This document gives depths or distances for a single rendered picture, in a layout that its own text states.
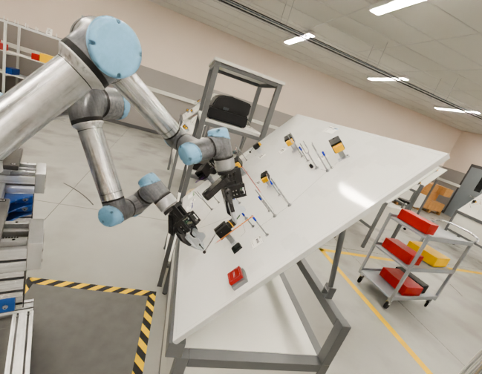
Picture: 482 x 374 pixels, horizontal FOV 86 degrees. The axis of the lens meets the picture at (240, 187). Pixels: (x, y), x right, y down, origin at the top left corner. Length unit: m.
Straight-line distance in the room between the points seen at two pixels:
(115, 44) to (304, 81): 8.75
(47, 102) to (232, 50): 7.98
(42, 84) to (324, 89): 9.24
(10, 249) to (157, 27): 7.81
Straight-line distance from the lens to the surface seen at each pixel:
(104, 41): 0.66
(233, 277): 0.89
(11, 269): 0.96
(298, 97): 9.21
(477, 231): 7.68
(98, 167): 0.98
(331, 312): 1.19
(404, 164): 0.98
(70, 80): 0.68
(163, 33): 8.39
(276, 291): 1.46
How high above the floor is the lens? 1.63
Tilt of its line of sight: 17 degrees down
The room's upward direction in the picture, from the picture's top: 18 degrees clockwise
